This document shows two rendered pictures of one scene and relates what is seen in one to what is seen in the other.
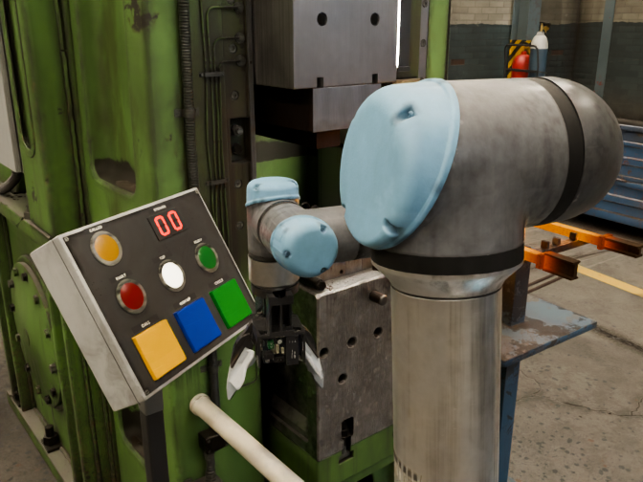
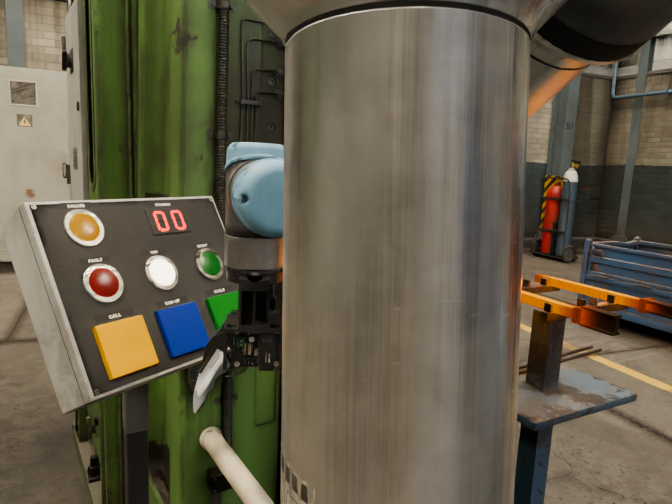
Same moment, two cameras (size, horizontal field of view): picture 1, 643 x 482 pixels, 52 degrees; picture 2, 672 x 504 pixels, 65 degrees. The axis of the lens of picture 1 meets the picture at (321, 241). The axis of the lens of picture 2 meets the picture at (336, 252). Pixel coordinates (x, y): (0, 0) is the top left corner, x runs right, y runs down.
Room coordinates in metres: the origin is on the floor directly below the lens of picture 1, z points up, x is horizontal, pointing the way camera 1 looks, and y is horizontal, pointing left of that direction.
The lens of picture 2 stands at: (0.28, -0.10, 1.27)
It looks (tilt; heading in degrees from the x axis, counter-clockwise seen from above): 9 degrees down; 6
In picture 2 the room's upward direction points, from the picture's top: 3 degrees clockwise
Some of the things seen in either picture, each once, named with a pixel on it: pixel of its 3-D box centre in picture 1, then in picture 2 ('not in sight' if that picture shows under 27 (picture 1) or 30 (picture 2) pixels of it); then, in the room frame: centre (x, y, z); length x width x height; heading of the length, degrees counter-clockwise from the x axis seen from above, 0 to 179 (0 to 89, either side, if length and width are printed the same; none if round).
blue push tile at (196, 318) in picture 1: (196, 324); (182, 329); (1.03, 0.21, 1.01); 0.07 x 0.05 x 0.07; 153
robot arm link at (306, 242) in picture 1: (309, 237); (285, 197); (0.82, 0.02, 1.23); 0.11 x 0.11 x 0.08; 22
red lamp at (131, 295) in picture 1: (131, 295); (103, 282); (0.96, 0.30, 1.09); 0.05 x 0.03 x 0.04; 128
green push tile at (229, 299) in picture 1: (230, 303); (228, 315); (1.12, 0.17, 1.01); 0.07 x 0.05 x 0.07; 153
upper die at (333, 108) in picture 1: (293, 98); not in sight; (1.66, 0.07, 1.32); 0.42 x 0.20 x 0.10; 38
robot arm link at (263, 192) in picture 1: (274, 218); (257, 189); (0.91, 0.07, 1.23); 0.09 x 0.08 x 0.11; 22
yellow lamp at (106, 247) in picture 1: (106, 248); (84, 227); (0.98, 0.34, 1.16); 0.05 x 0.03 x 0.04; 128
